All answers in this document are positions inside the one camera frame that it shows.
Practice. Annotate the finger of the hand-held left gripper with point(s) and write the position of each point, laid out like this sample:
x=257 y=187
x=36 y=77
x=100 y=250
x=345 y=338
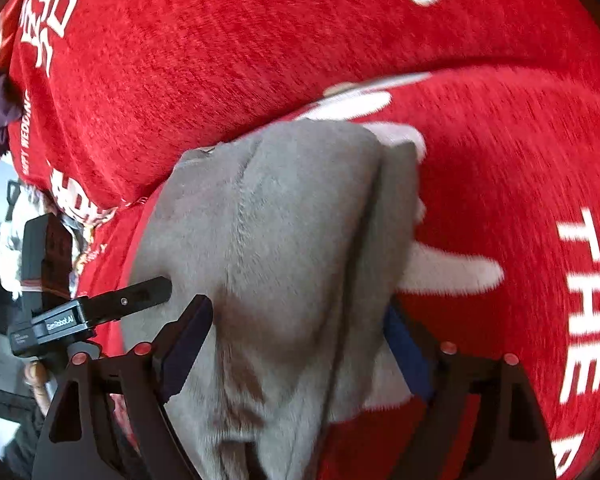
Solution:
x=130 y=297

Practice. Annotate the grey small garment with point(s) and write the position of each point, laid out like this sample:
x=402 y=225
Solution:
x=280 y=240

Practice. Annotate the dark cloth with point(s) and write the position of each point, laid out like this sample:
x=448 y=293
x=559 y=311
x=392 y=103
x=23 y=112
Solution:
x=10 y=430

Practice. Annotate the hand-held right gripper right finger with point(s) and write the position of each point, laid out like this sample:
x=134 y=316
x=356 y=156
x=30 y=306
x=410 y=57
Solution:
x=405 y=355

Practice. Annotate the person's left hand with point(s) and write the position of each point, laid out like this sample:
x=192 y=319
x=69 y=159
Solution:
x=37 y=382

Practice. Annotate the red printed blanket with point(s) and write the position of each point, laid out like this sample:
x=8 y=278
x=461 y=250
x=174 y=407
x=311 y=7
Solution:
x=480 y=160

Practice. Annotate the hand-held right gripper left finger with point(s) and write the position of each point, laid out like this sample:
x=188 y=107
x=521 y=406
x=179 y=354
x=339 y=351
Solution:
x=182 y=355

